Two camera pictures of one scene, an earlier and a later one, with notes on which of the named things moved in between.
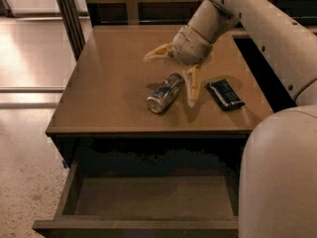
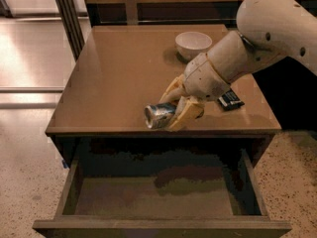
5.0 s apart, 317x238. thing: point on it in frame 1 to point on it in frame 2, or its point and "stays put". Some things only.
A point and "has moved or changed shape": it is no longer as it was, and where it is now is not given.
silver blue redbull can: x=165 y=92 has moved or changed shape
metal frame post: x=70 y=17 stays put
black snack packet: x=225 y=94 stays put
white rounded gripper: x=190 y=47 to x=202 y=77
